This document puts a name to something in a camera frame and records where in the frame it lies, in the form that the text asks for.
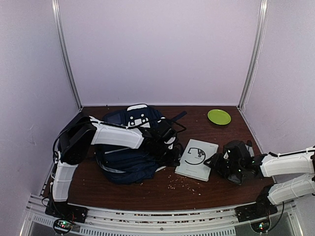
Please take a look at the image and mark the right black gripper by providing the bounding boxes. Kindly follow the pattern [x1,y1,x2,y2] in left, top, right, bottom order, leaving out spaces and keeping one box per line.
[202,153,243,179]

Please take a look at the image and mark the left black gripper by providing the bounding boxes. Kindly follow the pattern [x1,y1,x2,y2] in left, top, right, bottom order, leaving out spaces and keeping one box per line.
[153,142,181,167]

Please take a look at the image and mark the grey hardcover book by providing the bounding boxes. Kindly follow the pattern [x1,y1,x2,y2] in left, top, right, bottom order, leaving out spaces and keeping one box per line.
[175,139,219,182]

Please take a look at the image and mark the navy blue backpack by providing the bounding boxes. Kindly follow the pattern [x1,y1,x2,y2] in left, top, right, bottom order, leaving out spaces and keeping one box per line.
[95,104,186,184]

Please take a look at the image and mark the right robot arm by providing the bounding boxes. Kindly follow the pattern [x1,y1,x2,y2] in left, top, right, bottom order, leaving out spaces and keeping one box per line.
[203,140,315,222]

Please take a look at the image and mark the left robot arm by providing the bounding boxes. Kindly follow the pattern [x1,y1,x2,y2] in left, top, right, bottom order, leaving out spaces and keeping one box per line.
[48,114,183,220]

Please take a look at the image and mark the grey zip pouch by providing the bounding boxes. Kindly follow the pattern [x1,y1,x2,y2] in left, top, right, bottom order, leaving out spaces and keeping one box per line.
[226,140,253,185]

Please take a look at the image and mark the green plate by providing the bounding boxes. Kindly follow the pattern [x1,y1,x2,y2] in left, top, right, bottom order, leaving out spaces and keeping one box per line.
[207,109,231,125]

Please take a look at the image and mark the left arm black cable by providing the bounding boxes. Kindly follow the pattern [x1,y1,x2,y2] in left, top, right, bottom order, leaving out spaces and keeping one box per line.
[167,118,187,136]

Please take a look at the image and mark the front aluminium rail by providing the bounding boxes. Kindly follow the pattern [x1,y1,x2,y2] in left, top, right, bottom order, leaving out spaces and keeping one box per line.
[18,197,306,236]

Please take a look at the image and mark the right aluminium frame post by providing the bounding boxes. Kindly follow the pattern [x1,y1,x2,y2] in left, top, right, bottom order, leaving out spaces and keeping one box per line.
[238,0,269,111]

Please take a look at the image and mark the aluminium frame post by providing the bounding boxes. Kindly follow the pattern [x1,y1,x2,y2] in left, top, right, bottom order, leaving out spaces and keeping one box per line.
[238,0,269,111]
[51,0,83,111]

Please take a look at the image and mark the left aluminium frame post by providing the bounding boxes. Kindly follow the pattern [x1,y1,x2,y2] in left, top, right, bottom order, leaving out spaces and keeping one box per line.
[51,0,83,111]

